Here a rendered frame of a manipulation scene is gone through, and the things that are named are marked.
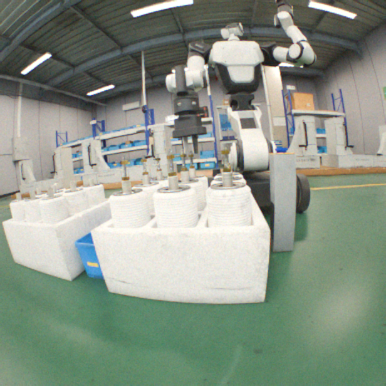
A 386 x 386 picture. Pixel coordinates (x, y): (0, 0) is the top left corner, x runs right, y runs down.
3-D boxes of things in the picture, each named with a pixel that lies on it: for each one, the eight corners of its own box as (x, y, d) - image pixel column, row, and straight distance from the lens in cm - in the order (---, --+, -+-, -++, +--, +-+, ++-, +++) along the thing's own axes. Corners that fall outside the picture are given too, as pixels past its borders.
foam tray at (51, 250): (67, 232, 117) (60, 200, 114) (125, 235, 93) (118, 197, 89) (14, 262, 97) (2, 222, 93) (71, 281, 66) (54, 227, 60)
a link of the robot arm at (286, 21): (289, 5, 127) (291, 17, 118) (294, 19, 133) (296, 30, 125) (270, 8, 128) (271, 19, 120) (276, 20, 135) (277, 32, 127)
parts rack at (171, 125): (71, 181, 805) (66, 131, 820) (219, 166, 574) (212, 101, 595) (59, 183, 760) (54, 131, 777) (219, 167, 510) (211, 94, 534)
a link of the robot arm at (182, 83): (176, 107, 74) (174, 79, 78) (205, 103, 72) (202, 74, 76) (166, 99, 63) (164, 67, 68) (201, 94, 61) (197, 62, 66)
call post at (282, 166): (269, 243, 73) (268, 154, 66) (287, 242, 74) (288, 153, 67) (272, 252, 67) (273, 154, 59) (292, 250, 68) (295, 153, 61)
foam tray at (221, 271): (156, 237, 86) (150, 195, 81) (250, 235, 80) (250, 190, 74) (108, 292, 56) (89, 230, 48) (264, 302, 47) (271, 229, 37)
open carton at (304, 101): (286, 113, 613) (284, 97, 625) (307, 114, 644) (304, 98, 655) (294, 109, 562) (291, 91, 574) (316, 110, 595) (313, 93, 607)
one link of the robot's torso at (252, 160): (235, 178, 88) (227, 121, 124) (274, 175, 91) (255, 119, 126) (235, 151, 77) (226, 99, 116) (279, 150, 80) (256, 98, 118)
